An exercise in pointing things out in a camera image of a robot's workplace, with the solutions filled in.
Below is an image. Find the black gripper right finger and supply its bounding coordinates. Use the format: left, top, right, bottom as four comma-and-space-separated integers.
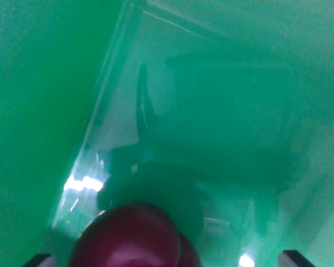
277, 249, 315, 267

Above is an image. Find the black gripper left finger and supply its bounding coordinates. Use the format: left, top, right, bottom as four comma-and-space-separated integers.
23, 253, 57, 267

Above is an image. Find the dark red toy apple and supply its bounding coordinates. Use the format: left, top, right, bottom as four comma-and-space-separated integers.
68, 202, 203, 267

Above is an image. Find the green plastic bin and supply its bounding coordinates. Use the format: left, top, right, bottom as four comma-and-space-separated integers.
0, 0, 334, 267

